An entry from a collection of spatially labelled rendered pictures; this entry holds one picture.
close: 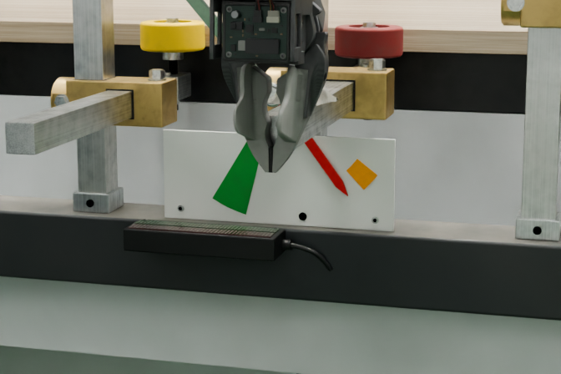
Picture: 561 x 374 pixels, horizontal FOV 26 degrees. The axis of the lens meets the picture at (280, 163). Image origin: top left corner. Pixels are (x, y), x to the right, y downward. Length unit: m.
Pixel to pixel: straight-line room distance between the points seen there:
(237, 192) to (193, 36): 0.24
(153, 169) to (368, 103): 0.42
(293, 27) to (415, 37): 0.54
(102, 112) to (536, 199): 0.46
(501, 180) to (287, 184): 0.31
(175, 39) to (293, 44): 0.54
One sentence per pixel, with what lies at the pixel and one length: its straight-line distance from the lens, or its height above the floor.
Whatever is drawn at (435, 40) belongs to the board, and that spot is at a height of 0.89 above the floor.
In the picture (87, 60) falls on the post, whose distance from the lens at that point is 1.38.
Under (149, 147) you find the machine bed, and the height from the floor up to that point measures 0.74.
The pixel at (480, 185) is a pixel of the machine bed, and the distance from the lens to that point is 1.51.
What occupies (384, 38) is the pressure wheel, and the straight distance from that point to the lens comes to 1.40.
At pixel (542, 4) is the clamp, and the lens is 1.25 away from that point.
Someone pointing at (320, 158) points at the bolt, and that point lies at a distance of 1.30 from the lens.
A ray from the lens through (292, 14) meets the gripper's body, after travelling 0.95.
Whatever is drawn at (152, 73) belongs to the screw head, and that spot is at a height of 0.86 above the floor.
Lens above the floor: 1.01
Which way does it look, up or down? 11 degrees down
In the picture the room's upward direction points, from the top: straight up
